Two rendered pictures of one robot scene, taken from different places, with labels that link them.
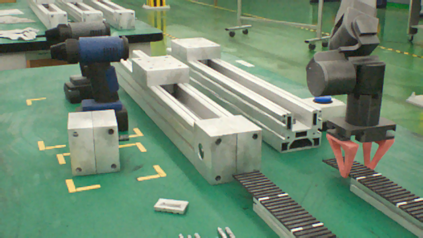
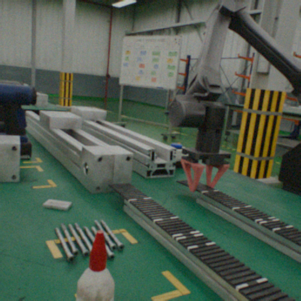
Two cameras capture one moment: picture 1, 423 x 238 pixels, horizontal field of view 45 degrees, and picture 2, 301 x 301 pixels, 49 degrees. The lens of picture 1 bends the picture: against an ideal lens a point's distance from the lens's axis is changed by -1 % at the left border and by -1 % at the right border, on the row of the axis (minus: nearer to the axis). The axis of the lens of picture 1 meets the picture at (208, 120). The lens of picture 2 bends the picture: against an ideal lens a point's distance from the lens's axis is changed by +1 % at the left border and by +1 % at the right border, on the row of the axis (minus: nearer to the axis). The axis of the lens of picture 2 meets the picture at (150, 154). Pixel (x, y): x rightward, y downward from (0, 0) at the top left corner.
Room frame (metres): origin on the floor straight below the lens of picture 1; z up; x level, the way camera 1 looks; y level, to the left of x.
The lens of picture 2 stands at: (0.10, -0.01, 1.04)
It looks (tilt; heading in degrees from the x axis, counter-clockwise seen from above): 12 degrees down; 351
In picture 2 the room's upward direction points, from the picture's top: 6 degrees clockwise
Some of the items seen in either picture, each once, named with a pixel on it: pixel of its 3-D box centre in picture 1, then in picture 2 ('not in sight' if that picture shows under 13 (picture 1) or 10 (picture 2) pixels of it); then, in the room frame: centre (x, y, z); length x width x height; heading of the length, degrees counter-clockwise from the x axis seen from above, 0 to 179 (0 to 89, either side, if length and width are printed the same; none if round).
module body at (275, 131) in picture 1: (225, 86); (108, 137); (1.38, -0.05, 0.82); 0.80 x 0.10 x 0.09; 21
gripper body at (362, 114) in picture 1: (363, 111); (207, 143); (0.83, -0.26, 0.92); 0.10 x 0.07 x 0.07; 111
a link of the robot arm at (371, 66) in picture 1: (363, 76); (209, 116); (0.82, -0.26, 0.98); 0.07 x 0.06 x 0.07; 109
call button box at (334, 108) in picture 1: (318, 113); (173, 156); (1.16, -0.26, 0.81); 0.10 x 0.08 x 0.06; 111
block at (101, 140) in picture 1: (100, 141); (4, 157); (0.94, 0.21, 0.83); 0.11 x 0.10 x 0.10; 104
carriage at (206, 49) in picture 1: (195, 53); (87, 116); (1.61, 0.04, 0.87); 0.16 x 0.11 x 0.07; 21
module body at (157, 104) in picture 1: (160, 92); (59, 136); (1.31, 0.13, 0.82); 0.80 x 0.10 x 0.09; 21
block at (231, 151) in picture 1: (232, 147); (110, 168); (0.90, -0.05, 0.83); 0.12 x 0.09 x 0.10; 111
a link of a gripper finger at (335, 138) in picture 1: (352, 151); (199, 172); (0.82, -0.25, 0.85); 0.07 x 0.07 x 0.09; 21
